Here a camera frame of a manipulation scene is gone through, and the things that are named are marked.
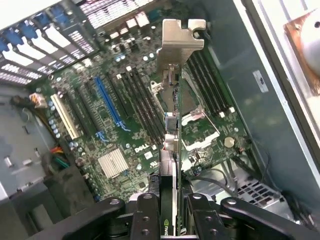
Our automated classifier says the perforated metal drive cage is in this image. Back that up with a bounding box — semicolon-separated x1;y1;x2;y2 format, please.
193;159;288;210

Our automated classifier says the silver chipset heatsink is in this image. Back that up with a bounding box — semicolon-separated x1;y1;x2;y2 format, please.
97;148;129;179

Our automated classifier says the green Dell motherboard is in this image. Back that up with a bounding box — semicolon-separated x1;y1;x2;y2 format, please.
26;9;253;203

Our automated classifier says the silver coin battery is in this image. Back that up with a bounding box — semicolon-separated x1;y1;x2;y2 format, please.
223;136;236;148

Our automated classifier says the open dark PC case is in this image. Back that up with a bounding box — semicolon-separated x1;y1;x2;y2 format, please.
0;0;320;240

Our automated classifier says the blue expansion slot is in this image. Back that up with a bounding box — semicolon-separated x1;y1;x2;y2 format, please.
93;76;122;127

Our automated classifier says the CPU socket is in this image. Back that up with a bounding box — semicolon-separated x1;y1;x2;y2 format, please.
149;74;204;119

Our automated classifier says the white expansion slot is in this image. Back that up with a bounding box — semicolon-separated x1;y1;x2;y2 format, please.
50;93;79;140

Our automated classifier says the white power connector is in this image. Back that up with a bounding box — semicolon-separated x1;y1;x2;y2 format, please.
28;92;48;109

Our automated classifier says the black plastic duct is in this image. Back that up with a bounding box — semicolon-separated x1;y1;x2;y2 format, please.
7;169;106;240

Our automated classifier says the coloured wire bundle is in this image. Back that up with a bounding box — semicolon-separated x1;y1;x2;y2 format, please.
49;146;71;171

